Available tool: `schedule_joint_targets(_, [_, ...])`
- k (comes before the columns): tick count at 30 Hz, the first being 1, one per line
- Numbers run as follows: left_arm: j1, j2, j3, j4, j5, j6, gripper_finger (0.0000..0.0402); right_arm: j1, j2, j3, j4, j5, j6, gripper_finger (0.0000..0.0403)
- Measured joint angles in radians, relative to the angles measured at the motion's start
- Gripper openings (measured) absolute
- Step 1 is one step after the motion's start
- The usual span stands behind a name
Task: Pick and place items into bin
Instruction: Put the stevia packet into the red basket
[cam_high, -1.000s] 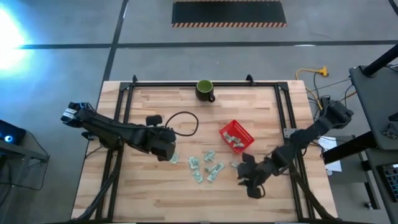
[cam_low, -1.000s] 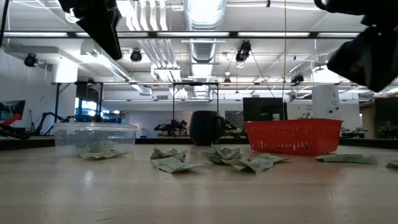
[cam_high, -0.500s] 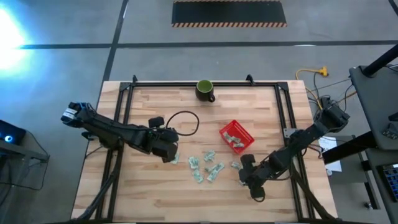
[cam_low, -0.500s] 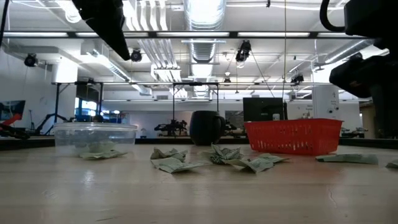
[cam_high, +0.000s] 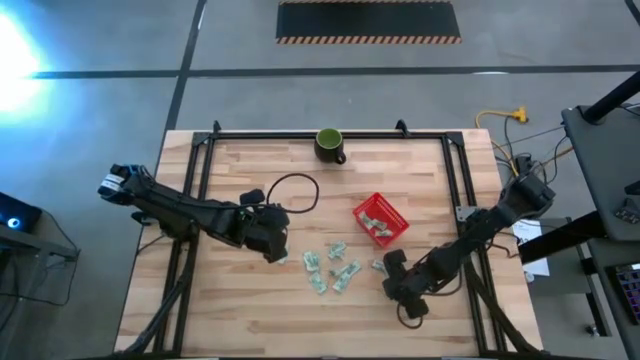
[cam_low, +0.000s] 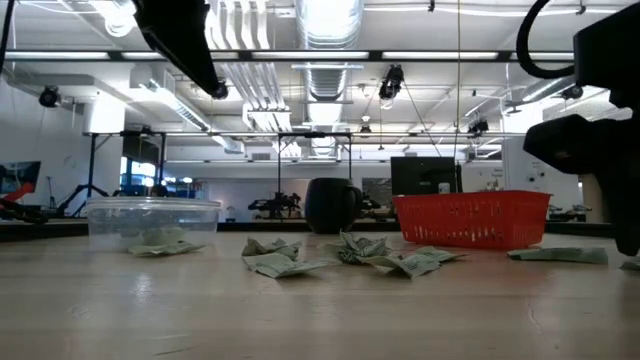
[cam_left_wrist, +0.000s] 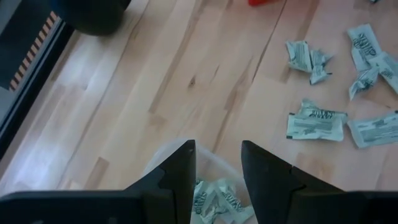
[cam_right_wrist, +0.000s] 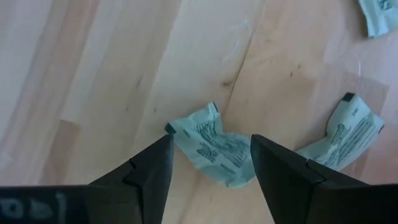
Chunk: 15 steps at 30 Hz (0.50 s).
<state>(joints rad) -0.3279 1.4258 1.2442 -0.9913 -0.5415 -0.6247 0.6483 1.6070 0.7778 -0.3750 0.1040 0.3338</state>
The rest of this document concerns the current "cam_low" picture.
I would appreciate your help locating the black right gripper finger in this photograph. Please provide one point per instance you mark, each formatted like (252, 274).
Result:
(625, 215)

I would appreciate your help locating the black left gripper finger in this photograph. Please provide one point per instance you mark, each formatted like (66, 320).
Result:
(197, 35)
(170, 35)

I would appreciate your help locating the red plastic mesh basket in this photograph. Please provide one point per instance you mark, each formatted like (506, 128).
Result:
(475, 220)

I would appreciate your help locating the clear plastic food container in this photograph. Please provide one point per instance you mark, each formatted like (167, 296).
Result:
(115, 215)

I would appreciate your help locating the black beam with light strips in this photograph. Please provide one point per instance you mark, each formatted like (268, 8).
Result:
(245, 55)

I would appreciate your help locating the white square pillar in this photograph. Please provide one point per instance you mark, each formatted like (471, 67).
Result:
(520, 175)

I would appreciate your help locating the black monitor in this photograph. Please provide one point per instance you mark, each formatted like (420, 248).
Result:
(422, 175)

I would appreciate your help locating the person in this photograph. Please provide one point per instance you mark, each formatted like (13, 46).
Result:
(159, 190)

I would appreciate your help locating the black background robot arms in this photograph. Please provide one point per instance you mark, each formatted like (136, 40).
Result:
(80, 192)
(275, 205)

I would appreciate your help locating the dark mug with green interior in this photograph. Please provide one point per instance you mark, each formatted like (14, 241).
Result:
(330, 205)

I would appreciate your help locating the red-orange and black tool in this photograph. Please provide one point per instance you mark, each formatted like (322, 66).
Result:
(20, 192)

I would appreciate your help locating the black ceiling-mounted camera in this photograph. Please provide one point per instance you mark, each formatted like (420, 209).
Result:
(478, 126)
(391, 82)
(571, 91)
(49, 96)
(224, 90)

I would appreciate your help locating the silver ceiling air duct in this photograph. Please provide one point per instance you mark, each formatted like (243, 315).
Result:
(327, 80)

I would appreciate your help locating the black background rig frame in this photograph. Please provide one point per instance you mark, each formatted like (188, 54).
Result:
(314, 135)
(92, 160)

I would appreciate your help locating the dark wall screen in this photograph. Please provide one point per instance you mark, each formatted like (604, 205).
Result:
(20, 175)

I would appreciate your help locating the black aluminium table frame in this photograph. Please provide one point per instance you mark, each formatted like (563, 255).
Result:
(30, 230)

